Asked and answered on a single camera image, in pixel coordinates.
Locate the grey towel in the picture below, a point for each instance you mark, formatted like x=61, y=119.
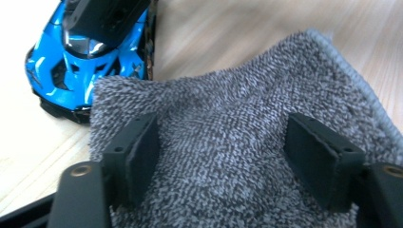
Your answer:
x=221, y=110

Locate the blue toy car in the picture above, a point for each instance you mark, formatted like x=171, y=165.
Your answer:
x=79, y=72

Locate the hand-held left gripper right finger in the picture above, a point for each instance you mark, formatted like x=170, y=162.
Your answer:
x=329, y=164

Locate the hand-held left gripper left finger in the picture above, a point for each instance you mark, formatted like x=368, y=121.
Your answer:
x=133, y=164

